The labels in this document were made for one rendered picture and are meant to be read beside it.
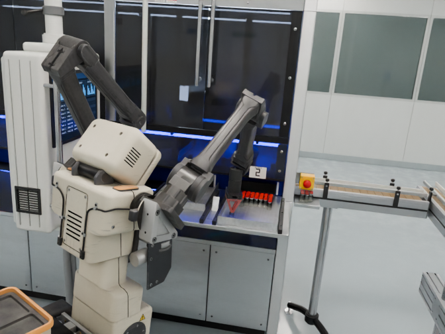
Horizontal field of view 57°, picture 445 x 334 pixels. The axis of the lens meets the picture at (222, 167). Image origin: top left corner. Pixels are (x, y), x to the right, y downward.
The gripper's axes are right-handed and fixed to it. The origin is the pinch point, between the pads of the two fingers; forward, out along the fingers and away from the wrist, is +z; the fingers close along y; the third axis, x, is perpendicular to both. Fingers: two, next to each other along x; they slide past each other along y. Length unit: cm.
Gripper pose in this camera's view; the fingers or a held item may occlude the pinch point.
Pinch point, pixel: (232, 209)
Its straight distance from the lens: 184.9
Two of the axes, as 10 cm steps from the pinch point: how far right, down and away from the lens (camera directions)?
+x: -9.9, -0.6, -1.2
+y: -1.0, -3.0, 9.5
